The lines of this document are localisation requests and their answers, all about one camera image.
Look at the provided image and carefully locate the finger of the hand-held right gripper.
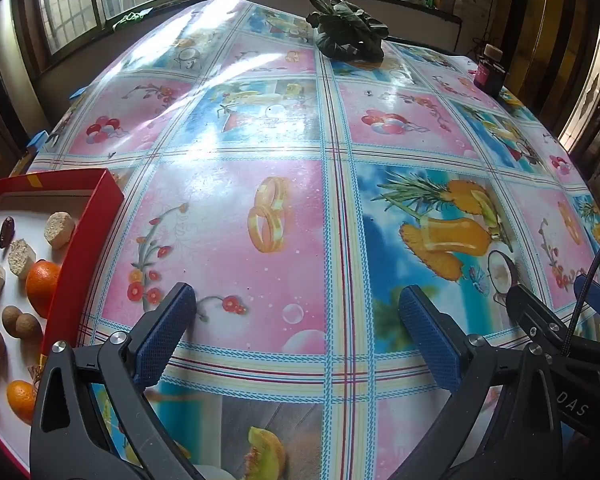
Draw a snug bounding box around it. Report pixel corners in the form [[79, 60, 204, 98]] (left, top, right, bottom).
[[505, 284, 577, 357], [574, 274, 600, 321]]

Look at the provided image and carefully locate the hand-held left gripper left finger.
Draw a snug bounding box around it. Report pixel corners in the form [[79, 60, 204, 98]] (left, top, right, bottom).
[[29, 282, 206, 480]]

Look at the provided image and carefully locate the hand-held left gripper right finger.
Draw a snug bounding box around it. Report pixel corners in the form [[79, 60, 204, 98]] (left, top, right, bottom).
[[398, 284, 563, 480]]

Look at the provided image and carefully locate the red cardboard box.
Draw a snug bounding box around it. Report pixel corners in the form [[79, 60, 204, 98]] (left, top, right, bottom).
[[0, 167, 126, 478]]

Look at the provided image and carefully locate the orange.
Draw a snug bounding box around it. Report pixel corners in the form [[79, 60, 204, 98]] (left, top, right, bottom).
[[6, 380, 37, 423], [25, 259, 62, 318]]

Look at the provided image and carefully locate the printed plastic tablecloth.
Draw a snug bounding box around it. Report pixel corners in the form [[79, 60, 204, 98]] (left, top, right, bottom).
[[27, 0, 600, 480]]

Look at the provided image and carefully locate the wooden glass door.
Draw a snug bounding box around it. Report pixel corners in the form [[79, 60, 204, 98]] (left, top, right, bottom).
[[555, 22, 600, 171]]

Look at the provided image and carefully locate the dark bottle pink label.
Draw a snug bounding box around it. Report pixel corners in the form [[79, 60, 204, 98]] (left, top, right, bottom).
[[473, 44, 506, 97]]

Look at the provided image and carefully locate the green cloth bundle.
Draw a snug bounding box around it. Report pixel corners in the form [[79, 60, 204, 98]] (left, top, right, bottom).
[[305, 0, 388, 60]]

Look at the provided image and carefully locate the barred window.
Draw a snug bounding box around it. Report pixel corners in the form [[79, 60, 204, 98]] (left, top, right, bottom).
[[30, 0, 441, 68]]

